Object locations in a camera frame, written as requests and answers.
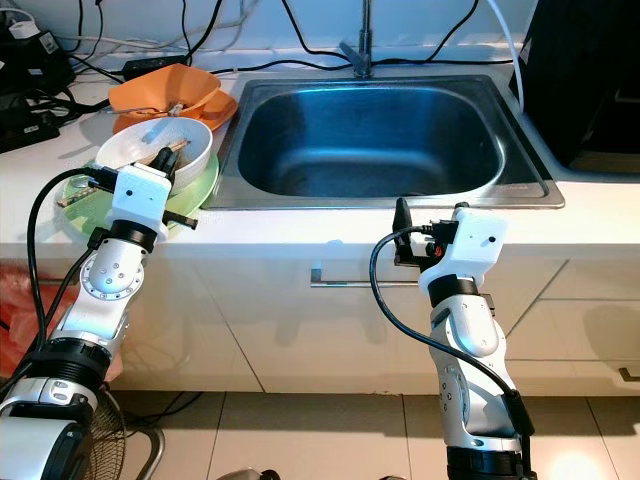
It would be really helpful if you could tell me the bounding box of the metal faucet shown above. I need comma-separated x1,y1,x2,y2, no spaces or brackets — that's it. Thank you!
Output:
340,0,381,81

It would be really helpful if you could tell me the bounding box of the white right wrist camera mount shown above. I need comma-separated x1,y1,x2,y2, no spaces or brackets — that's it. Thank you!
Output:
428,205,509,283

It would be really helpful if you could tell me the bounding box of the wire floor fan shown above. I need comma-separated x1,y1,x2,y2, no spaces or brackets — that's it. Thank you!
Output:
75,390,166,480

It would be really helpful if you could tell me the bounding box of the black appliance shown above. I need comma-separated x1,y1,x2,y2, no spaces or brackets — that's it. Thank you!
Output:
520,0,640,169

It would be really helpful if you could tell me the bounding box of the white kitchen cabinet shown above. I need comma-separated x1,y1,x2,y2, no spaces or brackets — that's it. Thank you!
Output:
0,250,640,396

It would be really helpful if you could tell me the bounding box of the red plastic bag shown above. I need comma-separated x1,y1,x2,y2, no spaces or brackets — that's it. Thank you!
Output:
0,262,76,376

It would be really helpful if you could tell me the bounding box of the green plate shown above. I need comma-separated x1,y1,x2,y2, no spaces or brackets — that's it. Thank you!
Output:
57,158,221,241

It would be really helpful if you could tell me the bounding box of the orange bowl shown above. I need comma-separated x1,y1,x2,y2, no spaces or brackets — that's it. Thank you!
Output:
108,63,223,113

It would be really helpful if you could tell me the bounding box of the white hose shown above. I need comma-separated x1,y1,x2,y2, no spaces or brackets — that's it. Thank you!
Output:
485,0,529,111

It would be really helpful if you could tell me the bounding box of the black power adapter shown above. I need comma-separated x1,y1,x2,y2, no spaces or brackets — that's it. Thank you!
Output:
122,57,191,81

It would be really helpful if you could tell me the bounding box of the orange plate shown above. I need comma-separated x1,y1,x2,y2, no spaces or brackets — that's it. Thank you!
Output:
110,90,239,133

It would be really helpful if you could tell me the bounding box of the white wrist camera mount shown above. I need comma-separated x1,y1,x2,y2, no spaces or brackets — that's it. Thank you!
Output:
428,205,509,283
108,162,179,239

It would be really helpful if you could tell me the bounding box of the stainless steel sink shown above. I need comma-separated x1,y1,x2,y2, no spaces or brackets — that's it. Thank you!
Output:
215,75,566,211

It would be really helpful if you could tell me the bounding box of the long metal drawer handle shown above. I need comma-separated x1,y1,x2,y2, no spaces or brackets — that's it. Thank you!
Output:
310,268,436,291

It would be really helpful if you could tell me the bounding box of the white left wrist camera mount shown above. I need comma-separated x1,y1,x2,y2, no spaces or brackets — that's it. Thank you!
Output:
108,162,179,239

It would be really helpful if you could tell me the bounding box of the white bowl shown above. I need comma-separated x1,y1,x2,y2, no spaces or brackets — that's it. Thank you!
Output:
95,117,216,186

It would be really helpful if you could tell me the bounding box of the black charger block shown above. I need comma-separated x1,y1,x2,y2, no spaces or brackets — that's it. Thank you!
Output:
0,15,61,96

